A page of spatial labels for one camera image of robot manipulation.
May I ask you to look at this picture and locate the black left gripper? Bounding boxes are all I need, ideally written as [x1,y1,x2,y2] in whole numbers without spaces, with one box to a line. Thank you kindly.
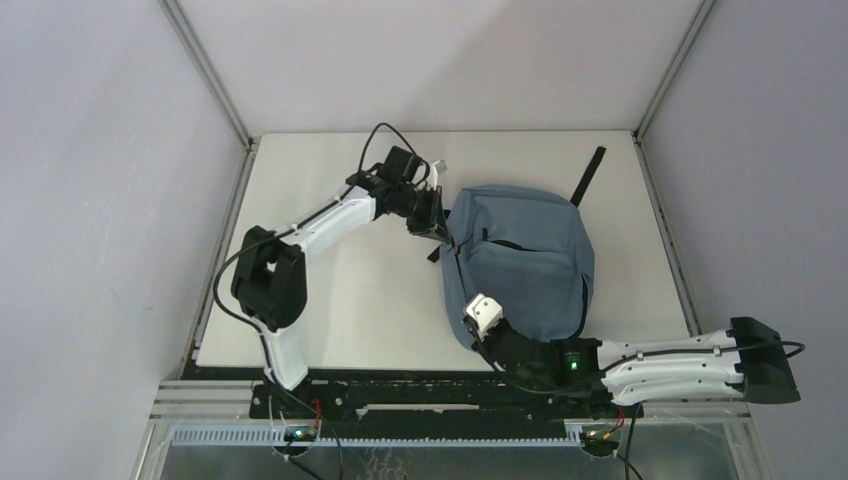
[393,183,450,241]

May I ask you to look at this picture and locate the blue student backpack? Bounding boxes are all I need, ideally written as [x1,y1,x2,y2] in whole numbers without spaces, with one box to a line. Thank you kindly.
[429,146,606,348]

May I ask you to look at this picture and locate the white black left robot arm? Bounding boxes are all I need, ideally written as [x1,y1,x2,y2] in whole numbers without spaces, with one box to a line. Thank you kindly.
[230,146,450,417]

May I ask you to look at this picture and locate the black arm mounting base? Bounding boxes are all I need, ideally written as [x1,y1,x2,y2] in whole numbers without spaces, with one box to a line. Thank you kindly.
[249,369,643,438]

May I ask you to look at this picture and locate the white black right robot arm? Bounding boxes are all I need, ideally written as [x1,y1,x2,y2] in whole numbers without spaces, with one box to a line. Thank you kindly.
[464,317,803,416]

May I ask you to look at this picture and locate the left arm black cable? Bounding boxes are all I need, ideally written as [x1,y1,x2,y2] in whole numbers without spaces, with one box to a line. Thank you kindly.
[211,122,425,399]

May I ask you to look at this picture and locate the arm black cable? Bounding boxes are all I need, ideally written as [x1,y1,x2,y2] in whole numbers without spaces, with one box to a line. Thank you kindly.
[473,331,808,397]
[211,122,425,399]

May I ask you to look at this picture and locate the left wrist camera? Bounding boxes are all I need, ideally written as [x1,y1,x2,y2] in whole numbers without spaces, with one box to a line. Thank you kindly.
[424,159,447,190]

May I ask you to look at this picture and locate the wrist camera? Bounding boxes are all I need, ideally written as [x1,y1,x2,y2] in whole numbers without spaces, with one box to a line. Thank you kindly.
[464,293,504,338]
[424,159,447,190]

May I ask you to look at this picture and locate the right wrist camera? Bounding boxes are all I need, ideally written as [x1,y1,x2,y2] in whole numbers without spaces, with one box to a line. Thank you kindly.
[464,293,504,338]

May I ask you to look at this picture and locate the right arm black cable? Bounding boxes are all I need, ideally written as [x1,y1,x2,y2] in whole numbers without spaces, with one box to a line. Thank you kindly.
[473,331,808,397]

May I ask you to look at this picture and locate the left aluminium frame post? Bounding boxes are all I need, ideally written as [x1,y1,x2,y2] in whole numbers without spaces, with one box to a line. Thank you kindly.
[157,0,253,151]

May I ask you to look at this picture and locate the aluminium frame post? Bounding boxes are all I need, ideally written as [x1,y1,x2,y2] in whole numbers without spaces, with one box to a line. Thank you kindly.
[157,0,253,151]
[632,0,720,143]

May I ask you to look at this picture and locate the white slotted cable duct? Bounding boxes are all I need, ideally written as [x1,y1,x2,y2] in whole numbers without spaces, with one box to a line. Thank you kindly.
[171,424,584,448]

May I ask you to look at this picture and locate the right aluminium frame post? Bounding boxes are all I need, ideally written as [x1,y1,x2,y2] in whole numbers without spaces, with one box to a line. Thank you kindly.
[632,0,720,143]

